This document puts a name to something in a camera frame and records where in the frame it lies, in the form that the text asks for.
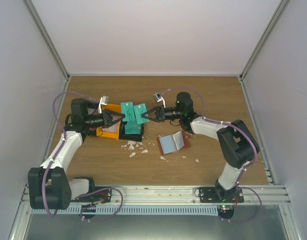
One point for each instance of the white cards stack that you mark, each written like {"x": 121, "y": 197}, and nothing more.
{"x": 114, "y": 129}

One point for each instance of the grey slotted cable duct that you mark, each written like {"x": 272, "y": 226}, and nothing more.
{"x": 189, "y": 210}

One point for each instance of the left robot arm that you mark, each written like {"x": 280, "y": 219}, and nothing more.
{"x": 48, "y": 185}

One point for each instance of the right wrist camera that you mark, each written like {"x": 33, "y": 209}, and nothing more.
{"x": 158, "y": 97}

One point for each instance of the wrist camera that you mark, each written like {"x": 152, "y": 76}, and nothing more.
{"x": 158, "y": 97}
{"x": 102, "y": 102}

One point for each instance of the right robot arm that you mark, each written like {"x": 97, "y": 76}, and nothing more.
{"x": 239, "y": 147}

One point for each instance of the green credit card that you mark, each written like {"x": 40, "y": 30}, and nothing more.
{"x": 127, "y": 108}
{"x": 138, "y": 110}

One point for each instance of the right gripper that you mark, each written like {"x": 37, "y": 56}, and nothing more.
{"x": 159, "y": 111}

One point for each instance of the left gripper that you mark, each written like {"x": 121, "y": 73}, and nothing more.
{"x": 107, "y": 119}

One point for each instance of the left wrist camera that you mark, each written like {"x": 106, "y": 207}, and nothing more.
{"x": 102, "y": 102}

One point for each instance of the black bin with green cards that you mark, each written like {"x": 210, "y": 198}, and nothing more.
{"x": 131, "y": 132}

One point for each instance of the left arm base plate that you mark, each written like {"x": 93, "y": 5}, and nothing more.
{"x": 97, "y": 195}

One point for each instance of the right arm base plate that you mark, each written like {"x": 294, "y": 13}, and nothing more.
{"x": 212, "y": 194}

